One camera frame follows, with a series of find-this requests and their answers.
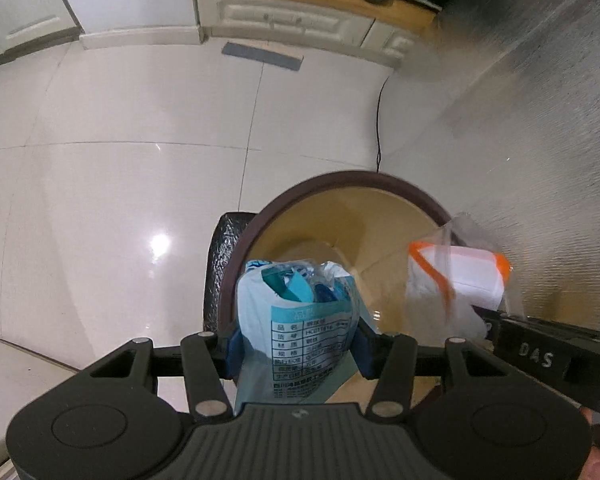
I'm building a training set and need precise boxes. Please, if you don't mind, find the black plastic bag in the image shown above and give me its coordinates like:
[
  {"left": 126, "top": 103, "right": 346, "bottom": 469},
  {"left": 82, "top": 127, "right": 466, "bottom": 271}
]
[{"left": 202, "top": 212, "right": 258, "bottom": 335}]

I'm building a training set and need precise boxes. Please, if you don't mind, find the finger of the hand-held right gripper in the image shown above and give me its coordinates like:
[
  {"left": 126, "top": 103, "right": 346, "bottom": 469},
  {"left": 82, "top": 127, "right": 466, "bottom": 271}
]
[{"left": 472, "top": 304, "right": 528, "bottom": 356}]

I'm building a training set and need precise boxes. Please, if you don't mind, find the black cable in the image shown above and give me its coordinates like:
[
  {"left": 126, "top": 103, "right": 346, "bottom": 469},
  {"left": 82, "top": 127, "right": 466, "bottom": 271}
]
[{"left": 374, "top": 74, "right": 392, "bottom": 172}]

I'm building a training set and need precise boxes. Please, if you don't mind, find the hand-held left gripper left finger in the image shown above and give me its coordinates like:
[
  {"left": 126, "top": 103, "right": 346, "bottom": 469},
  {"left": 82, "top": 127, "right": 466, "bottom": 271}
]
[{"left": 87, "top": 327, "right": 244, "bottom": 422}]

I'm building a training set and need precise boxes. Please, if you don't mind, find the white blue printed plastic packet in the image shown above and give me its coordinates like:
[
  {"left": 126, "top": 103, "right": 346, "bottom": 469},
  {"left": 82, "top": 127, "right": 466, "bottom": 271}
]
[{"left": 234, "top": 259, "right": 363, "bottom": 416}]

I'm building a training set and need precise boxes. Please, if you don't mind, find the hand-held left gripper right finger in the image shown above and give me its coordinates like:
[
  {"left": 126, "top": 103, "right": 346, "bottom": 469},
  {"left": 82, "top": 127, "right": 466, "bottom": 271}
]
[{"left": 355, "top": 320, "right": 511, "bottom": 420}]

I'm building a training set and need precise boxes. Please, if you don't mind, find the clear bag with orange wrapper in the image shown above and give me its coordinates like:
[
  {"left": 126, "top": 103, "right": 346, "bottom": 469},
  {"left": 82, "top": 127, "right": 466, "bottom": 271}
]
[{"left": 404, "top": 212, "right": 523, "bottom": 338}]

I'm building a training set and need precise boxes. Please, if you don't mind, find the brown rimmed beige trash bin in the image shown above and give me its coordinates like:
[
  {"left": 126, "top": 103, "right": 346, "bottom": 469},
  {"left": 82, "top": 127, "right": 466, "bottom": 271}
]
[{"left": 219, "top": 171, "right": 486, "bottom": 406}]

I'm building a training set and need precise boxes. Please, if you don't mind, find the white printed tablecloth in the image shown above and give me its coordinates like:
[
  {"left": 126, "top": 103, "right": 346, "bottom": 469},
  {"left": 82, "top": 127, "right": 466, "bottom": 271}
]
[{"left": 380, "top": 0, "right": 600, "bottom": 341}]

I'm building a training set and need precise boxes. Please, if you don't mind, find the cream cabinet with wooden top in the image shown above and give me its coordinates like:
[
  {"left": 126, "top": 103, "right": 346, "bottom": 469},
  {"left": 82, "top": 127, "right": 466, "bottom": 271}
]
[{"left": 191, "top": 0, "right": 443, "bottom": 67}]

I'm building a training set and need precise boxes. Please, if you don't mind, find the white panelled door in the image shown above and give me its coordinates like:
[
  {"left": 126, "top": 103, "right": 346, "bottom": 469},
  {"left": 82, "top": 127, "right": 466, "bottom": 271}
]
[{"left": 0, "top": 0, "right": 83, "bottom": 73}]

